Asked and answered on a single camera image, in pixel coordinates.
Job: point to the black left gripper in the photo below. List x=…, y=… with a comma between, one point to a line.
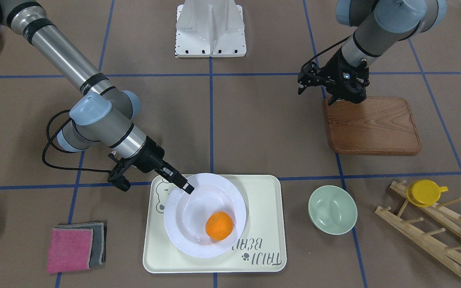
x=334, y=67

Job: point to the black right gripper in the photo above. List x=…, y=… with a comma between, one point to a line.
x=151, y=154

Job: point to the white round plate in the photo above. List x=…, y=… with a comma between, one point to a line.
x=186, y=215

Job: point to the orange fruit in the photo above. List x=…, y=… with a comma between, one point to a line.
x=219, y=226

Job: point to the cream bear print tray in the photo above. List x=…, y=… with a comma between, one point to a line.
x=261, y=247

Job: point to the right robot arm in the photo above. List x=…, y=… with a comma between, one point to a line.
x=104, y=114

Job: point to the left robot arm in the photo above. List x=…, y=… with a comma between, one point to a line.
x=379, y=24

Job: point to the brown wooden tray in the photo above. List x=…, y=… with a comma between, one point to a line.
x=376, y=126

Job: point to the grey cleaning cloth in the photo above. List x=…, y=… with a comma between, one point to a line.
x=97, y=250

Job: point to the pale green bowl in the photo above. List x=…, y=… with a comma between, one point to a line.
x=332, y=210

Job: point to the pink cleaning cloth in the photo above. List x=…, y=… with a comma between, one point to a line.
x=70, y=250

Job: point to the yellow plastic cup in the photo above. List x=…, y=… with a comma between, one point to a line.
x=424, y=192

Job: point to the wooden peg drying rack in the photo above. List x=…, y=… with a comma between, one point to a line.
x=443, y=243

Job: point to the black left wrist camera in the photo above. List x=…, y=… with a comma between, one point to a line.
x=309, y=76

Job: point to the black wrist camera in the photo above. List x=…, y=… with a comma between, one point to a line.
x=309, y=76
x=116, y=176

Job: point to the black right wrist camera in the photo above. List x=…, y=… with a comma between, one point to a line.
x=116, y=176

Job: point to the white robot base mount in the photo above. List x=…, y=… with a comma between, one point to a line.
x=210, y=28

